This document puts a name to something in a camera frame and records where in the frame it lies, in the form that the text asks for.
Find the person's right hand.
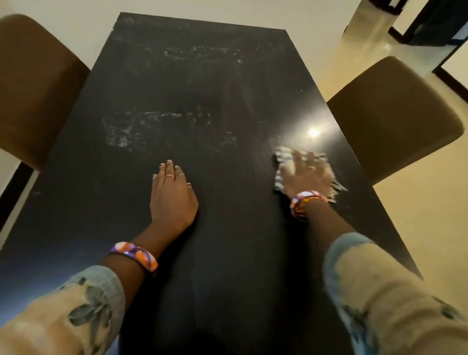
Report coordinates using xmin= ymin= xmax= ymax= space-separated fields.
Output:
xmin=278 ymin=150 xmax=335 ymax=200

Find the person's left hand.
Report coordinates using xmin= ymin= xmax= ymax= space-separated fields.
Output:
xmin=149 ymin=159 xmax=199 ymax=238

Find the striped cloth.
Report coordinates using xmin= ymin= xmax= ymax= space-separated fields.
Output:
xmin=272 ymin=146 xmax=348 ymax=204

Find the brown chair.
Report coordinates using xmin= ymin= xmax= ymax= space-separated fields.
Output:
xmin=0 ymin=14 xmax=91 ymax=172
xmin=326 ymin=55 xmax=465 ymax=186

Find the person's left forearm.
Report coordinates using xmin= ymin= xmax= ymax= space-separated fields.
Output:
xmin=0 ymin=223 xmax=183 ymax=355

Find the person's right forearm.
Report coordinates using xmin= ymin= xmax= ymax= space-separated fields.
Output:
xmin=305 ymin=201 xmax=468 ymax=355

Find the white purple bangle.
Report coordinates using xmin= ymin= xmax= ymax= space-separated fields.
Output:
xmin=290 ymin=190 xmax=329 ymax=220

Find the orange purple bangle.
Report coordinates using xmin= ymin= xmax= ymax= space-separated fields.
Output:
xmin=109 ymin=241 xmax=159 ymax=273

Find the black table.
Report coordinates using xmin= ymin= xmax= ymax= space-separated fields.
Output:
xmin=0 ymin=12 xmax=425 ymax=355

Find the dark door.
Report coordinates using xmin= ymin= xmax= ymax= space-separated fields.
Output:
xmin=367 ymin=0 xmax=468 ymax=46

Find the red yellow thread bracelet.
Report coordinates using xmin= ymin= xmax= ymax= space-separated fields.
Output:
xmin=292 ymin=196 xmax=329 ymax=222

